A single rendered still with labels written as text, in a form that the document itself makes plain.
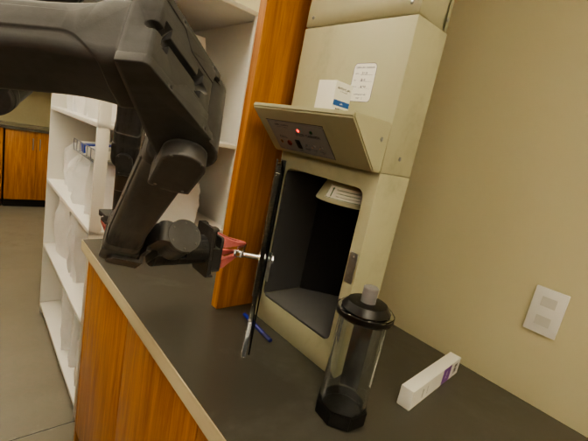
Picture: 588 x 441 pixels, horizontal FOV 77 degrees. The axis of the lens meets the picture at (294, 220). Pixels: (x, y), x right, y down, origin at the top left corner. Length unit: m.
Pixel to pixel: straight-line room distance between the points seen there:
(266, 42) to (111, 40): 0.74
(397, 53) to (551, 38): 0.47
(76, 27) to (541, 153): 1.00
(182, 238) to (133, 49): 0.40
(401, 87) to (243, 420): 0.68
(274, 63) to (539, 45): 0.66
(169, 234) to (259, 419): 0.37
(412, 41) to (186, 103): 0.57
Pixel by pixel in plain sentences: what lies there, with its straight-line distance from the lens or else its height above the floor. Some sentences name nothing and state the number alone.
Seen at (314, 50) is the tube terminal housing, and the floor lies 1.66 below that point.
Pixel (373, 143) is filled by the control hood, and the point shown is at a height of 1.46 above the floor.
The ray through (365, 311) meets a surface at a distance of 0.68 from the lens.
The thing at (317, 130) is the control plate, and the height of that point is 1.47.
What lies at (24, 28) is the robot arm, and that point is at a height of 1.48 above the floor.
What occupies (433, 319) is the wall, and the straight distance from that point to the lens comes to 1.23.
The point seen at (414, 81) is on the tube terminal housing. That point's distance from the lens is 0.82.
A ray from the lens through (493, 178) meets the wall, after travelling 1.13.
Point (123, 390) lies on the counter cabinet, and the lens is 1.30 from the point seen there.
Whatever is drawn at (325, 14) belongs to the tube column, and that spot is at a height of 1.74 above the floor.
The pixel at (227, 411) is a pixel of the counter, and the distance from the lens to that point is 0.77.
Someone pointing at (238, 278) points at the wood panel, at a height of 1.03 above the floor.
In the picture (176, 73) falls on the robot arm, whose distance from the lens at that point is 0.31.
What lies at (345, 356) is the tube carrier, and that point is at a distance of 0.72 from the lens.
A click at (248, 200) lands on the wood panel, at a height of 1.26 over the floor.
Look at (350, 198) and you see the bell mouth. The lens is 0.86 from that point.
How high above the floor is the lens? 1.44
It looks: 12 degrees down
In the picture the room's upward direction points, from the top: 11 degrees clockwise
